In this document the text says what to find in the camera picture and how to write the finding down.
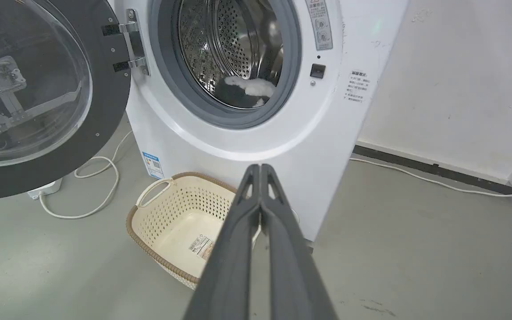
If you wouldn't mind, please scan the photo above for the cream perforated laundry basket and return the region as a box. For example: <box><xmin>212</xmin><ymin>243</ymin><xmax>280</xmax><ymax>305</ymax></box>
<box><xmin>126</xmin><ymin>172</ymin><xmax>261</xmax><ymax>290</ymax></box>

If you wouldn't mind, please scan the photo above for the round black washer door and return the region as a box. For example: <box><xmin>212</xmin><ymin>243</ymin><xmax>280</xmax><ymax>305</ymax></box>
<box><xmin>0</xmin><ymin>0</ymin><xmax>132</xmax><ymax>202</ymax></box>

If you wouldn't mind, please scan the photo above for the white garment in drum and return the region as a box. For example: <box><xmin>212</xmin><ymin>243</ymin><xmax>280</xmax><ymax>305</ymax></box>
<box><xmin>224</xmin><ymin>76</ymin><xmax>276</xmax><ymax>108</ymax></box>

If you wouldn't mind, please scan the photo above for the chrome door hinge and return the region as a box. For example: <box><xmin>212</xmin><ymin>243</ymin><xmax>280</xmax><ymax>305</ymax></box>
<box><xmin>119</xmin><ymin>9</ymin><xmax>150</xmax><ymax>76</ymax></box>

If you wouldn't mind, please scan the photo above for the white wall cable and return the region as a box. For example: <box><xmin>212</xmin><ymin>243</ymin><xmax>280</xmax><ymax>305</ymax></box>
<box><xmin>350</xmin><ymin>157</ymin><xmax>512</xmax><ymax>197</ymax></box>

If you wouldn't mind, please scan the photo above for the white power strip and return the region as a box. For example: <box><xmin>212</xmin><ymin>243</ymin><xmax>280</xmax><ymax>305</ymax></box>
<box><xmin>28</xmin><ymin>178</ymin><xmax>63</xmax><ymax>200</ymax></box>

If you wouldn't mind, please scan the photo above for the white power strip cable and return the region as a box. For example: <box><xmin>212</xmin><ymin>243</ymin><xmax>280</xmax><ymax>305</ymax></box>
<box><xmin>38</xmin><ymin>130</ymin><xmax>134</xmax><ymax>220</ymax></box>

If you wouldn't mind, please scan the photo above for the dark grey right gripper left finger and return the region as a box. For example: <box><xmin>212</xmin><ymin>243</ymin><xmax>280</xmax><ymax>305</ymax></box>
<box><xmin>184</xmin><ymin>164</ymin><xmax>261</xmax><ymax>320</ymax></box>

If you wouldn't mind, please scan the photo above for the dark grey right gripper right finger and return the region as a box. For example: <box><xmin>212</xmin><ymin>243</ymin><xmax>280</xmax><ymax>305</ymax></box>
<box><xmin>260</xmin><ymin>164</ymin><xmax>338</xmax><ymax>320</ymax></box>

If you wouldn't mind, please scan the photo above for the white front-load washing machine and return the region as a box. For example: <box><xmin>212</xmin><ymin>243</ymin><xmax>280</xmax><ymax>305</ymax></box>
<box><xmin>108</xmin><ymin>0</ymin><xmax>410</xmax><ymax>243</ymax></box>

